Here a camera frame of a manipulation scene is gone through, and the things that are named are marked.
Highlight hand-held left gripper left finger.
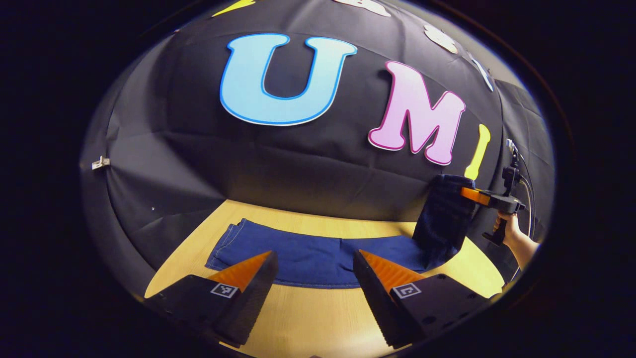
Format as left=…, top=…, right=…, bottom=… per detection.
left=144, top=251, right=279, bottom=349

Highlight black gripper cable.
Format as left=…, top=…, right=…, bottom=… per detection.
left=516, top=148, right=537, bottom=240

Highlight black backdrop cloth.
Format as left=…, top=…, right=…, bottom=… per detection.
left=79, top=0, right=555, bottom=299

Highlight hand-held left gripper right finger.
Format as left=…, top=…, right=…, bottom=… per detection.
left=353, top=250, right=490, bottom=350

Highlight blue denim jeans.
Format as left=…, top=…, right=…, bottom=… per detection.
left=205, top=174, right=477, bottom=289

